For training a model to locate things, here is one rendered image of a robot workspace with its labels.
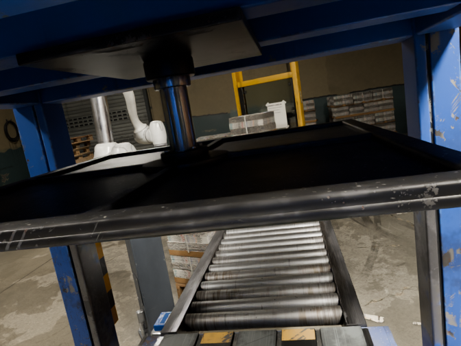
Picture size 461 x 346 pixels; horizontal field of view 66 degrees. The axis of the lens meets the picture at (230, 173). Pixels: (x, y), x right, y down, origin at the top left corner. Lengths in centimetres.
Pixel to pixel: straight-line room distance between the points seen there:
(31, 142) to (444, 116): 89
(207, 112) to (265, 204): 939
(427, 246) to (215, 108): 889
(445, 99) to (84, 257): 88
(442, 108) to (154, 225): 66
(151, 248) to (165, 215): 204
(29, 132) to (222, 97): 869
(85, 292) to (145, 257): 130
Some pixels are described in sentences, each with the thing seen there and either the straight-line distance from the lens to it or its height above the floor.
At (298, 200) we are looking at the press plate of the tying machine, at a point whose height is 131.
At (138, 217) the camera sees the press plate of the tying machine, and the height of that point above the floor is 131.
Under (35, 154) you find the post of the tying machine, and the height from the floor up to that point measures 134.
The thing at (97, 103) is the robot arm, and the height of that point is 153.
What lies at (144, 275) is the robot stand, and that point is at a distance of 231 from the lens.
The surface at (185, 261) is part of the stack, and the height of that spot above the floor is 33.
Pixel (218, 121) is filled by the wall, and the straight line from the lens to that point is 955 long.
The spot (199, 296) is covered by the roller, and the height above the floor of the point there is 79.
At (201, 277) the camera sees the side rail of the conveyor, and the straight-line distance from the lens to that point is 133.
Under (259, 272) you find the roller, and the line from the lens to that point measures 131.
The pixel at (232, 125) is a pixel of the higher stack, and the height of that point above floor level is 121.
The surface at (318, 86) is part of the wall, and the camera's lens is 940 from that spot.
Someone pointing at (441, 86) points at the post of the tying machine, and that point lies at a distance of 80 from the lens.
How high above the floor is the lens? 137
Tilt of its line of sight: 10 degrees down
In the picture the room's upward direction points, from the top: 9 degrees counter-clockwise
